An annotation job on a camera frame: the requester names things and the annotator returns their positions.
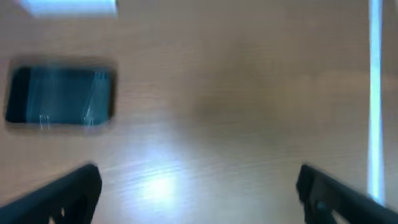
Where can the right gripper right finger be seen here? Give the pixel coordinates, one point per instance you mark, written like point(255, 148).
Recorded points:
point(342, 202)

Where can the clear test tube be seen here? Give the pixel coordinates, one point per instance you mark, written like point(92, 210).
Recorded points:
point(44, 119)
point(94, 99)

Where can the white test tube rack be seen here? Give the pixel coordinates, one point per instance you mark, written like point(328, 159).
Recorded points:
point(68, 7)

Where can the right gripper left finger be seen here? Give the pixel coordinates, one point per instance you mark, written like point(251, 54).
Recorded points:
point(59, 199)

